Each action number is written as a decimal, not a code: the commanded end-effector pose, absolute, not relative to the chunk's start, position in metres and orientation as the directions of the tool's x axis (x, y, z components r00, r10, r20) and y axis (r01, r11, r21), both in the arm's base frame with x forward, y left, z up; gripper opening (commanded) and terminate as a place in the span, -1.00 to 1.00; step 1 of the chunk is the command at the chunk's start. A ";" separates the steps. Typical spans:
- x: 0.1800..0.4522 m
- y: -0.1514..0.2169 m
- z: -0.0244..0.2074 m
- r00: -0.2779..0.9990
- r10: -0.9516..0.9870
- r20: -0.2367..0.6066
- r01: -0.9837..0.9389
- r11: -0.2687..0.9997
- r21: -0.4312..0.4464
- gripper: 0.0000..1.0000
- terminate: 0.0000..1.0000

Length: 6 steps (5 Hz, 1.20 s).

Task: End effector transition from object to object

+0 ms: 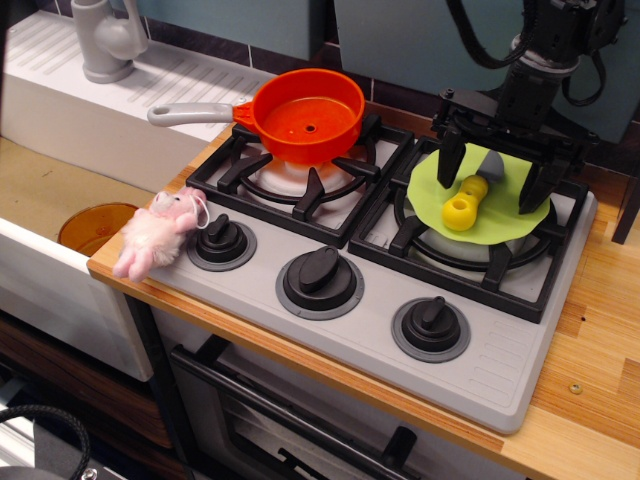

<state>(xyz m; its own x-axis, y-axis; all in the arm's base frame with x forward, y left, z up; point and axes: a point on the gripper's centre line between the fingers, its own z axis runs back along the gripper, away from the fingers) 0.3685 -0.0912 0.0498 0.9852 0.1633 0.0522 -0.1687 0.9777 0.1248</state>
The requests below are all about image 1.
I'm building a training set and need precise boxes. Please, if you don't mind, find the toy oven door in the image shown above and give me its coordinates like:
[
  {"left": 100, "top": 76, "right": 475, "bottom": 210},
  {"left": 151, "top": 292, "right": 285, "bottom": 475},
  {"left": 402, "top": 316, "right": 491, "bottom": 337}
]
[{"left": 169, "top": 336, "right": 418, "bottom": 479}]

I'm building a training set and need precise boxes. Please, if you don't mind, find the orange translucent cup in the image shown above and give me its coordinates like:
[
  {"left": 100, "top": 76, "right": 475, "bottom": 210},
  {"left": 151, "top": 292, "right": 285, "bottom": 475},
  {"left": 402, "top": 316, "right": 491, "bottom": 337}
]
[{"left": 58, "top": 202, "right": 137, "bottom": 257}]

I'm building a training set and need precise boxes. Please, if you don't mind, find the yellow handled toy knife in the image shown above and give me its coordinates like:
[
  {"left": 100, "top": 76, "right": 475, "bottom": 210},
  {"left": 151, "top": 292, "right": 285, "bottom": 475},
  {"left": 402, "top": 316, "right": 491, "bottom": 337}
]
[{"left": 441, "top": 150, "right": 504, "bottom": 232}]

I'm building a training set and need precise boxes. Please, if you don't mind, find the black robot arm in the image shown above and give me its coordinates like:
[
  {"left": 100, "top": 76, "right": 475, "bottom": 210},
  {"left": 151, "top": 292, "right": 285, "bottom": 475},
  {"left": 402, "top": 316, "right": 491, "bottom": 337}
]
[{"left": 432, "top": 1, "right": 627, "bottom": 214}]

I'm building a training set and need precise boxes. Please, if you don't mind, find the light green plate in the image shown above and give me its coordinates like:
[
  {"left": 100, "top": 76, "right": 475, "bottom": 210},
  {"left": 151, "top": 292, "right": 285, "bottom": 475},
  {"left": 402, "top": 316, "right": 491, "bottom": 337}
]
[{"left": 406, "top": 143, "right": 552, "bottom": 246}]

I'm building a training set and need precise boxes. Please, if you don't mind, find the black middle stove knob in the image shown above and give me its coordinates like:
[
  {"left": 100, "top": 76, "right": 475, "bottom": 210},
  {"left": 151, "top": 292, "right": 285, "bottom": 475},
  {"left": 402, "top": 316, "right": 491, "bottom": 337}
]
[{"left": 275, "top": 246, "right": 365, "bottom": 321}]

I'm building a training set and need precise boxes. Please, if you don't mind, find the black right stove knob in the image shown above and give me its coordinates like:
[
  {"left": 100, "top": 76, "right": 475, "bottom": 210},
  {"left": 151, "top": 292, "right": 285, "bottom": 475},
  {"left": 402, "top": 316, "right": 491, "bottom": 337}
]
[{"left": 391, "top": 296, "right": 471, "bottom": 364}]

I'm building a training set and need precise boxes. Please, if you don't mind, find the black burner grate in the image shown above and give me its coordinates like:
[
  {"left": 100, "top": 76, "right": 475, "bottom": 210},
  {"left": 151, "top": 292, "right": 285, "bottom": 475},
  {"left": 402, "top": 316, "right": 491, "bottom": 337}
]
[
  {"left": 349, "top": 137, "right": 597, "bottom": 323},
  {"left": 186, "top": 114, "right": 415, "bottom": 247}
]

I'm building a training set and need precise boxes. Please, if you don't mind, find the orange pan grey handle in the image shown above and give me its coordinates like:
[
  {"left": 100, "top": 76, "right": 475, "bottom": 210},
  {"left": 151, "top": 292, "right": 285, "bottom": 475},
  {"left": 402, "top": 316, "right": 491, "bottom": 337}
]
[{"left": 147, "top": 68, "right": 365, "bottom": 165}]

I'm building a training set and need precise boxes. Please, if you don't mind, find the white toy sink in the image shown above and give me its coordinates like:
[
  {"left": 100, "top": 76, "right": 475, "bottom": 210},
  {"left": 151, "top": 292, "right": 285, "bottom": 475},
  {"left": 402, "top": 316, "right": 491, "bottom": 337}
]
[{"left": 1, "top": 11, "right": 267, "bottom": 382}]

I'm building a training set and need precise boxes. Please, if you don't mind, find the black left stove knob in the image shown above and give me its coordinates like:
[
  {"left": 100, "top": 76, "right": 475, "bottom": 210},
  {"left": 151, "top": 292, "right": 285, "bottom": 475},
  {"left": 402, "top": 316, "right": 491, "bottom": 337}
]
[{"left": 187, "top": 214, "right": 257, "bottom": 272}]

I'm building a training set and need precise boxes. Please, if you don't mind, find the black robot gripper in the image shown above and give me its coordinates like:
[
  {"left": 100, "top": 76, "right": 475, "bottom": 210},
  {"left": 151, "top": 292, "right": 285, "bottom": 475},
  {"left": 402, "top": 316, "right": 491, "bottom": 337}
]
[{"left": 433, "top": 62, "right": 599, "bottom": 215}]

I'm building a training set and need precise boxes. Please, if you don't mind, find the black braided cable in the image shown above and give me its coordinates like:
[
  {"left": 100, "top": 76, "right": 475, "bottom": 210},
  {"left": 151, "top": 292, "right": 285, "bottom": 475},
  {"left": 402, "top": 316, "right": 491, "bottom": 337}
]
[{"left": 0, "top": 404, "right": 92, "bottom": 480}]

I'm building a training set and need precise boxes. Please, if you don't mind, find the black right burner grate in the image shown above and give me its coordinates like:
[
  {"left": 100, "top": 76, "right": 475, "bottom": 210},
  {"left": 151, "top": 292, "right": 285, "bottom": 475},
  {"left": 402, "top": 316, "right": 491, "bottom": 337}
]
[{"left": 349, "top": 137, "right": 597, "bottom": 323}]

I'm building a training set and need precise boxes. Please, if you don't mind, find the pink plush toy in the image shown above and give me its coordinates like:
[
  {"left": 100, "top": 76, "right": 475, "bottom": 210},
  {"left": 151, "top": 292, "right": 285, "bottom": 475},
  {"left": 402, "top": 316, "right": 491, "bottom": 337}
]
[{"left": 112, "top": 187, "right": 210, "bottom": 282}]

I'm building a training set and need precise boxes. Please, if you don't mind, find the black stove knob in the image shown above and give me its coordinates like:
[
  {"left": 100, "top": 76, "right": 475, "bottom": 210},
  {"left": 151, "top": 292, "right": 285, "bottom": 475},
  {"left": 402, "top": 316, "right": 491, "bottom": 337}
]
[
  {"left": 391, "top": 296, "right": 471, "bottom": 364},
  {"left": 275, "top": 246, "right": 365, "bottom": 321},
  {"left": 187, "top": 214, "right": 257, "bottom": 272}
]

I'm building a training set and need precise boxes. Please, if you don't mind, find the grey toy stove top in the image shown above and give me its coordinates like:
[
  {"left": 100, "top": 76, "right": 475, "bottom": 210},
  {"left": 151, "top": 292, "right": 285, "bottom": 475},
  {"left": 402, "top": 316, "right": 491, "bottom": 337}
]
[{"left": 147, "top": 122, "right": 599, "bottom": 435}]

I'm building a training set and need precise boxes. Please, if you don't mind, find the black left burner grate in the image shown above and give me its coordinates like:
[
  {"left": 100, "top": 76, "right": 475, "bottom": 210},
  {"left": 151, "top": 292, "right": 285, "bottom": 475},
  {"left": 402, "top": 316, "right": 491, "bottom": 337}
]
[{"left": 186, "top": 114, "right": 415, "bottom": 247}]

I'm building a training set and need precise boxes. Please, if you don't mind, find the grey toy faucet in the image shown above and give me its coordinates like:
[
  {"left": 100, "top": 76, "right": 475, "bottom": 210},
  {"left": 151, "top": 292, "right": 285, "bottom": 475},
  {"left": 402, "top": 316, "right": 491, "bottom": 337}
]
[{"left": 71, "top": 0, "right": 149, "bottom": 84}]

